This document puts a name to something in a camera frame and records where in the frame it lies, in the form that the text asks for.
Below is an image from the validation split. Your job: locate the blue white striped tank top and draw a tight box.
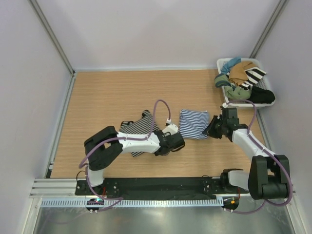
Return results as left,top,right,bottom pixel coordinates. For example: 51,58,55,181
179,109,210,140

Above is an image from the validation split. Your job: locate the black white striped tank top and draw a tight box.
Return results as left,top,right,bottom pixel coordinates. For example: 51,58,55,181
118,109,161,158

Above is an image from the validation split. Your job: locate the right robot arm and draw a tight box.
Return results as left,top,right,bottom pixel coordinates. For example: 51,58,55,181
203,107,293,201

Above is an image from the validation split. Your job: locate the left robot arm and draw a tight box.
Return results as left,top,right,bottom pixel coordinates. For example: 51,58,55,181
79,124,185,195

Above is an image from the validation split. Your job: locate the olive green garment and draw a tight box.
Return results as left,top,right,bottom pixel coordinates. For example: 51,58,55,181
214,74,252,100

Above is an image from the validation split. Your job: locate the tan brown garment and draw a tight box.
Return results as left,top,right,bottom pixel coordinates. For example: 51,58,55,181
229,61,257,86

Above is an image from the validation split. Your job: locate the teal blue garment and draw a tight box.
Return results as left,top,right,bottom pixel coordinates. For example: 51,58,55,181
220,57,241,74

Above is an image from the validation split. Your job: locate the white plastic laundry basket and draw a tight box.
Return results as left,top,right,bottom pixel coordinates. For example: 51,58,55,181
214,57,275,108

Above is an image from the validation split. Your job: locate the wide black white striped garment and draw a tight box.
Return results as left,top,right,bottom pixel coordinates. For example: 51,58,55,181
239,67,267,90

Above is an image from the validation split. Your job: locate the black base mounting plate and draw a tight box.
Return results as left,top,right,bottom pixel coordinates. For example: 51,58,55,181
74,176,250,196

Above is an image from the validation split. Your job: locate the right aluminium corner post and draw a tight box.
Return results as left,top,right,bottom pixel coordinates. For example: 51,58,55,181
249,0,289,59

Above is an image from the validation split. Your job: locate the aluminium corner post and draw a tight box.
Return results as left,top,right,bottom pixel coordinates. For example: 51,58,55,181
28,0,75,76
249,0,289,59

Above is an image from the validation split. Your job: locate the aluminium front rail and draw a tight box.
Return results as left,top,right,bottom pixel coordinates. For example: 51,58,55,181
29,177,297,198

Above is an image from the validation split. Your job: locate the perforated cable duct strip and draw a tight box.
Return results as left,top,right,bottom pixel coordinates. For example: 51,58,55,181
40,197,223,208

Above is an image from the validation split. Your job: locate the left aluminium corner post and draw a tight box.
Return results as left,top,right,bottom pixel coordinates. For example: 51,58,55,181
28,0,75,76

